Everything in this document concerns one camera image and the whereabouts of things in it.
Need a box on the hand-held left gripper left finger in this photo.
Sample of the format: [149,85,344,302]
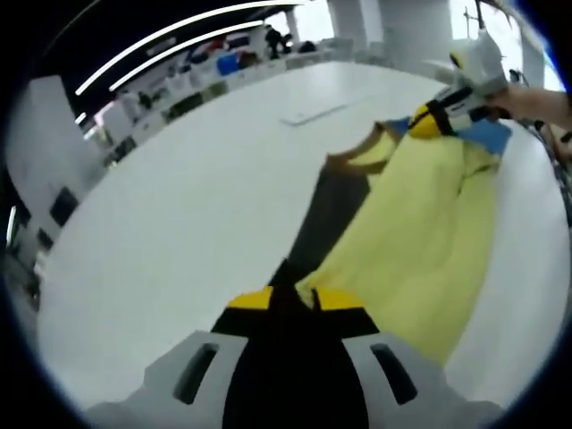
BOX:
[96,285,296,429]

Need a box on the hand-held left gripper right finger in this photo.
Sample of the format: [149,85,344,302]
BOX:
[294,287,501,429]

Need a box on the yellow blue grey garment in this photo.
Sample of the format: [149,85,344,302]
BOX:
[267,114,513,372]

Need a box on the person's right hand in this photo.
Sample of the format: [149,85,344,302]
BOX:
[485,87,522,122]

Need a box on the narrow white column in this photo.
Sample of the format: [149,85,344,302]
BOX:
[330,0,452,68]

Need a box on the blue storage bin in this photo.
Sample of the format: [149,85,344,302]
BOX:
[216,53,242,80]

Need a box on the white cabinet desk row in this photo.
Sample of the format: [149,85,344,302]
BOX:
[84,39,332,162]

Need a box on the black cabinet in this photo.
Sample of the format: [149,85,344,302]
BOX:
[49,186,80,227]

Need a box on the wide white pillar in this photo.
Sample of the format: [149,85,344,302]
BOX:
[4,73,86,224]

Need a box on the striped wall banner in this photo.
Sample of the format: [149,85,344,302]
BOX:
[187,38,251,62]

